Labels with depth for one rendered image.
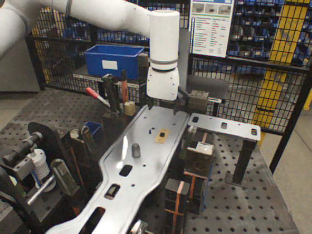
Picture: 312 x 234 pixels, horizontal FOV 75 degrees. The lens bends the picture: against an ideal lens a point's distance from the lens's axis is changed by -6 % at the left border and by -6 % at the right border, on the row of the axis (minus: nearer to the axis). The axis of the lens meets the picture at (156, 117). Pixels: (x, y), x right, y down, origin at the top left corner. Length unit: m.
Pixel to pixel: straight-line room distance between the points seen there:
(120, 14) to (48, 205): 0.57
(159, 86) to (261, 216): 0.69
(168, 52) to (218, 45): 0.60
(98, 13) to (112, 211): 0.51
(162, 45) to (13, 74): 2.94
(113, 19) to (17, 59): 2.73
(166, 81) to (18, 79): 2.91
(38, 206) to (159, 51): 0.57
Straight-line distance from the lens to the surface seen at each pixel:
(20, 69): 3.32
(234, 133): 0.89
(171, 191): 0.68
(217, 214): 1.00
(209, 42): 1.20
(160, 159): 0.74
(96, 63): 1.27
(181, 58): 0.95
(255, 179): 1.17
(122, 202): 0.64
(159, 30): 0.62
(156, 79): 0.68
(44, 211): 0.73
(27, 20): 0.75
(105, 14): 0.60
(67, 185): 0.69
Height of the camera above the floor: 1.53
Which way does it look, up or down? 34 degrees down
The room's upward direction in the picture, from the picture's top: straight up
